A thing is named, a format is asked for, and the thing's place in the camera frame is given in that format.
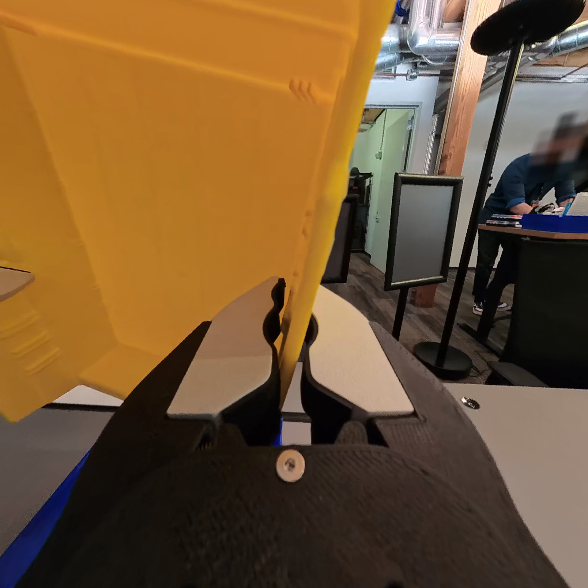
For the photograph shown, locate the silver ventilation duct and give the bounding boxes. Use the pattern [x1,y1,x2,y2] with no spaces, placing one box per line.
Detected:
[374,0,588,79]

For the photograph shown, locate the black shelf rack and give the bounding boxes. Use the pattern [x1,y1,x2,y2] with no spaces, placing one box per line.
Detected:
[349,168,373,253]

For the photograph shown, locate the wooden top desk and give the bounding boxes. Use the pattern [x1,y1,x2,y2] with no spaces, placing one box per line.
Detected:
[459,224,588,345]

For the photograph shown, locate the yellow plastic box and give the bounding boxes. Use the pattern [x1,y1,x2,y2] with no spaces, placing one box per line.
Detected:
[0,0,398,423]

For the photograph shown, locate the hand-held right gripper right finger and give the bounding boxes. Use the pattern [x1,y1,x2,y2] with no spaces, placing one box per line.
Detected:
[301,286,415,422]

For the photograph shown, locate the wooden post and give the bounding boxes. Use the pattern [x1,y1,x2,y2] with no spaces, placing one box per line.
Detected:
[409,0,503,308]

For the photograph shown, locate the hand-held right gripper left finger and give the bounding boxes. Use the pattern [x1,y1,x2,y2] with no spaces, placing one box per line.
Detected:
[166,277,288,421]

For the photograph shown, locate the blue plastic box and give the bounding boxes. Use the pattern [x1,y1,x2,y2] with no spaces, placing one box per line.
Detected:
[0,418,283,588]
[520,213,588,230]

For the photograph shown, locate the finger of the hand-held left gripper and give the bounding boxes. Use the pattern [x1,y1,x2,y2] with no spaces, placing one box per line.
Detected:
[0,266,36,303]

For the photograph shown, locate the black pole stand round base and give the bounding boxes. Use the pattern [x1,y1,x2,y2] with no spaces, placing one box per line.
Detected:
[413,0,584,381]

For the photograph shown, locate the grey mat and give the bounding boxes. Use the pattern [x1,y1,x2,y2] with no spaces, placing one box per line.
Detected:
[0,406,113,552]

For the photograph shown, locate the black framed sign stand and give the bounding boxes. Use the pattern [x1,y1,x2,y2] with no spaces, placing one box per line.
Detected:
[384,173,465,343]
[321,195,360,285]

